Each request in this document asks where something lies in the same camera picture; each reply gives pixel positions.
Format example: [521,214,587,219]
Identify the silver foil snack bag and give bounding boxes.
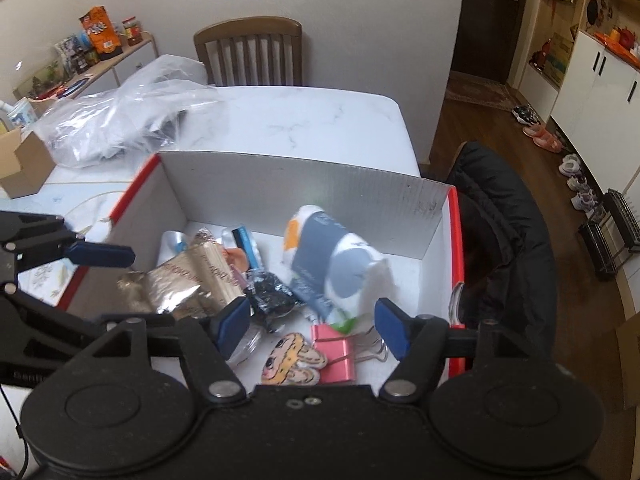
[117,229,248,320]

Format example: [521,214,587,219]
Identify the pink binder clip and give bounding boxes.
[310,324,388,385]

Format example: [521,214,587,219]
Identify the black screws bag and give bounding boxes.
[244,269,304,333]

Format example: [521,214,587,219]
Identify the cartoon face sticker plush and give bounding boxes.
[262,333,329,387]

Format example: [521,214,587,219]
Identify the blue white tissue pack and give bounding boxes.
[283,205,397,334]

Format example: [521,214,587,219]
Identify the blue white sachet packet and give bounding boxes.
[156,226,264,275]

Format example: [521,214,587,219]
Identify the small brown cardboard box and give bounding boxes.
[0,128,55,198]

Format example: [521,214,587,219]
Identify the red cardboard box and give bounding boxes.
[54,148,467,386]

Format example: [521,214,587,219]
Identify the clear plastic bag pile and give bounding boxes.
[34,54,219,169]

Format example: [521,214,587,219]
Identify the wooden side shelf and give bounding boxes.
[30,32,158,106]

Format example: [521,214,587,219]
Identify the shoes on floor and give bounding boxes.
[510,104,601,214]

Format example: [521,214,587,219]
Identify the orange snack bag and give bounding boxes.
[79,6,122,61]

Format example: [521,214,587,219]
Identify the red lid jar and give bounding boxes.
[122,16,143,47]

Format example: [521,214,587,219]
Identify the wooden chair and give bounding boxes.
[193,16,304,87]

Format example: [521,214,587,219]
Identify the white cabinets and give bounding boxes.
[520,0,639,193]

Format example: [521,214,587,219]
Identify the black wire rack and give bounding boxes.
[578,188,640,282]

